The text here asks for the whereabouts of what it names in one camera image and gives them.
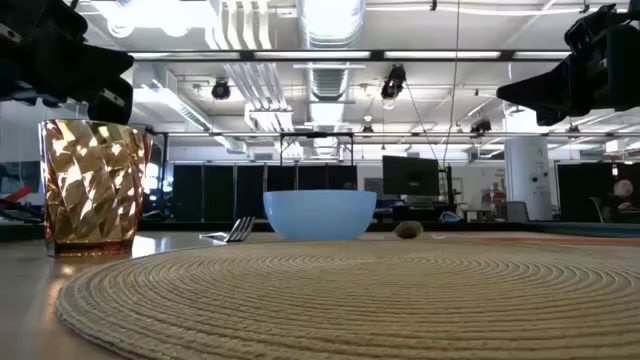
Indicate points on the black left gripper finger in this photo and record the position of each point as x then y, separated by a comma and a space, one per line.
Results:
115, 107
105, 67

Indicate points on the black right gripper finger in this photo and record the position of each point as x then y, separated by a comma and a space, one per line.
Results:
550, 119
550, 87

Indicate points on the amber faceted plastic cup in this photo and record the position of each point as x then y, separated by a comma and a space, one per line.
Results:
90, 190

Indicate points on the silver metal fork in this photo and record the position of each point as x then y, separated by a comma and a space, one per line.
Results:
240, 230

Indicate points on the orange plastic spoon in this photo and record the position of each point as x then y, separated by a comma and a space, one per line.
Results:
408, 230

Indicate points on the light blue bowl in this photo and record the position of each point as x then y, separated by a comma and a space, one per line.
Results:
320, 215

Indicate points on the white round column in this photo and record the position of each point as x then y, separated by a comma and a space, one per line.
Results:
527, 175

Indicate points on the black ceiling spotlight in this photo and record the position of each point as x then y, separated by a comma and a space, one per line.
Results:
481, 126
394, 82
220, 90

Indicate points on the grey office chair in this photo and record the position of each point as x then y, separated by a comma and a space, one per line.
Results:
517, 211

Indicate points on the blue panel beside table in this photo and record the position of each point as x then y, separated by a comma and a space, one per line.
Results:
600, 230

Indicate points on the white ceiling pipe bundle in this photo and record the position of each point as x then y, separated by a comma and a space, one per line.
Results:
255, 85

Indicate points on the black computer monitor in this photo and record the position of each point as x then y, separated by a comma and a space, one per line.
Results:
410, 175

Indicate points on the black beam with light strips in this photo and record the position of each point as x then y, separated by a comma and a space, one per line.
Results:
377, 55

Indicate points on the round woven straw placemat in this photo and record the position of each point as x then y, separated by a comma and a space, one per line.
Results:
350, 300

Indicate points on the dark partition wall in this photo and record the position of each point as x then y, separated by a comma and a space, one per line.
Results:
580, 190
220, 192

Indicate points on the black metal table frame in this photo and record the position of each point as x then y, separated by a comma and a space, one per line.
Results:
200, 226

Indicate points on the silver ceiling air duct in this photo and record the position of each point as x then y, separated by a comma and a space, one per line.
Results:
330, 25

